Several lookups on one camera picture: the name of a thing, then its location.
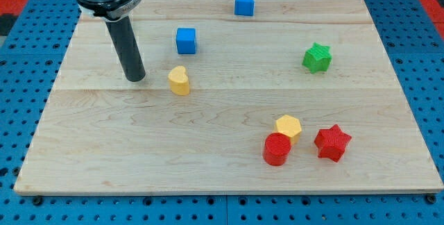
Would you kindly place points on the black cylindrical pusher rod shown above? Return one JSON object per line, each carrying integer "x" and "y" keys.
{"x": 125, "y": 44}

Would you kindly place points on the yellow heart block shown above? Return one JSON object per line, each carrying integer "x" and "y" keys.
{"x": 179, "y": 81}

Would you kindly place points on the green star block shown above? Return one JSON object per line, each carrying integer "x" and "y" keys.
{"x": 317, "y": 58}

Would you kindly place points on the red star block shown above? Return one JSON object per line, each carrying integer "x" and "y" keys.
{"x": 332, "y": 143}

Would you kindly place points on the blue cube block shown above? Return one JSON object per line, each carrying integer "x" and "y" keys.
{"x": 186, "y": 40}

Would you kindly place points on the blue pentagon house block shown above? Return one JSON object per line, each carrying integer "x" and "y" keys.
{"x": 244, "y": 7}

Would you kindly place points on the light wooden board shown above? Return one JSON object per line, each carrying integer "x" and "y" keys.
{"x": 101, "y": 135}

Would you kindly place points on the yellow hexagon block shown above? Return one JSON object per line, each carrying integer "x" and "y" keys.
{"x": 290, "y": 127}

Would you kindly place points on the red cylinder block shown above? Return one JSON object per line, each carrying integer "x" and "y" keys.
{"x": 277, "y": 147}

